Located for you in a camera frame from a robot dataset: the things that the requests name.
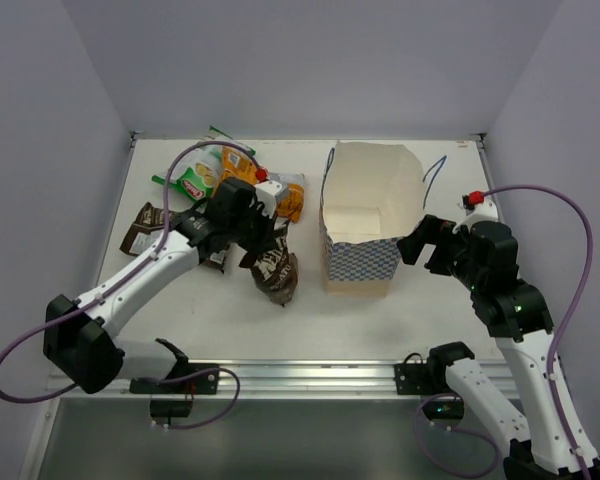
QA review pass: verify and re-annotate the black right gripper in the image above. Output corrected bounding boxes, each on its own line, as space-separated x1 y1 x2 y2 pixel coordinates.
397 213 484 292

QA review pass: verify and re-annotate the dark brown snack bag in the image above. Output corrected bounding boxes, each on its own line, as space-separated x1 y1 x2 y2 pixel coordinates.
119 202 231 274
239 220 299 307

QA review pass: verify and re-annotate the yellow snack bag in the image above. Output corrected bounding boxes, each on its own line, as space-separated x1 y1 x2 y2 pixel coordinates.
220 146 306 223

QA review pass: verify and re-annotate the green Chuba chips bag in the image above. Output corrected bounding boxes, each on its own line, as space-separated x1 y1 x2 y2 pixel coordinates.
169 145 248 201

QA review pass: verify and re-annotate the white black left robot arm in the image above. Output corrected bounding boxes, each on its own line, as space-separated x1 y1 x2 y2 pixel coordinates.
43 178 289 394

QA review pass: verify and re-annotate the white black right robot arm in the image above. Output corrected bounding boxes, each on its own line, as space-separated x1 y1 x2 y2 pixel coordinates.
398 215 600 479

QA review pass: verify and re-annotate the blue checkered paper bag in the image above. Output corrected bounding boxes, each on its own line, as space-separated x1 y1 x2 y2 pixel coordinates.
319 141 448 298

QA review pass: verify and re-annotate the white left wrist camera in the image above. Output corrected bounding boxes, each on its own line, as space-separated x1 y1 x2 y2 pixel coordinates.
255 180 288 218

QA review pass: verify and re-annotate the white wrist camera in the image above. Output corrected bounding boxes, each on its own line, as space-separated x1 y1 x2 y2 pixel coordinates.
255 180 288 218
453 191 499 233

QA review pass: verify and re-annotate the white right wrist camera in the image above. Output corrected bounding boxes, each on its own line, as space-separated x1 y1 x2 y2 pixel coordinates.
453 191 499 233

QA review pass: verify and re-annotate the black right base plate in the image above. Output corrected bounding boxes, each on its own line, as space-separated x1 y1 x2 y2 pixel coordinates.
393 352 465 426

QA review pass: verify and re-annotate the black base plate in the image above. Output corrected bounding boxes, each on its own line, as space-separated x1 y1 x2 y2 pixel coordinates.
393 352 465 426
129 363 219 423

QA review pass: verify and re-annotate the aluminium mounting rail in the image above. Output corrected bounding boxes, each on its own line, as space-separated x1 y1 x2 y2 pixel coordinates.
43 357 581 400

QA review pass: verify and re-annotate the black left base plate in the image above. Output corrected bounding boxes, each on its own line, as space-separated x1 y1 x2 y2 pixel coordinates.
129 363 219 423

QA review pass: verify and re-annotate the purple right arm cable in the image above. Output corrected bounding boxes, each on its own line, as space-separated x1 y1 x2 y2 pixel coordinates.
482 184 594 480

